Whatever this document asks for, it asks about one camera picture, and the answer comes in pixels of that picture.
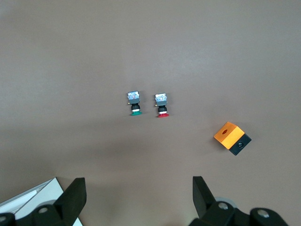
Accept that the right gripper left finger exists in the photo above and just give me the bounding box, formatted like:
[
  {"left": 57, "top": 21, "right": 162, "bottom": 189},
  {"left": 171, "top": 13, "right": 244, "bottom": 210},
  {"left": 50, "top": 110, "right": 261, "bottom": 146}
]
[{"left": 31, "top": 177, "right": 87, "bottom": 226}]

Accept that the red push button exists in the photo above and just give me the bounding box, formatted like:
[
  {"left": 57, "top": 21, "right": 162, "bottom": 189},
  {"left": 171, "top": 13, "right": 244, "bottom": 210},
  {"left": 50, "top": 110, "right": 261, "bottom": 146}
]
[{"left": 154, "top": 93, "right": 170, "bottom": 119}]

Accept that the orange box with black base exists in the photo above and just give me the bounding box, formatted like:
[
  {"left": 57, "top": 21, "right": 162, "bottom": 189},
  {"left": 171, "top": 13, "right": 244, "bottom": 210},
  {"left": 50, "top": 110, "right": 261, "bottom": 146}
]
[{"left": 213, "top": 121, "right": 253, "bottom": 157}]

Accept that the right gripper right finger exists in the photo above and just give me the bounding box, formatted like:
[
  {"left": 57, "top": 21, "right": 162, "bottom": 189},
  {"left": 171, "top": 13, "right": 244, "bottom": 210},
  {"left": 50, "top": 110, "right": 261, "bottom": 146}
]
[{"left": 192, "top": 176, "right": 238, "bottom": 220}]

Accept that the white drawer cabinet housing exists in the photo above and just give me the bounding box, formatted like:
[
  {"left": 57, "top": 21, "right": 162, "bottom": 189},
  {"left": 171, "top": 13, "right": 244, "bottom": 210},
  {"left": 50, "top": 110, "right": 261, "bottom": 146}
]
[{"left": 0, "top": 177, "right": 82, "bottom": 226}]

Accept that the green push button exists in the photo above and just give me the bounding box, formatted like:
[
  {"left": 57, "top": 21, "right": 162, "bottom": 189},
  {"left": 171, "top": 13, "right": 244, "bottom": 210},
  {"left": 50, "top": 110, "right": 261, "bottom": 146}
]
[{"left": 127, "top": 91, "right": 144, "bottom": 117}]

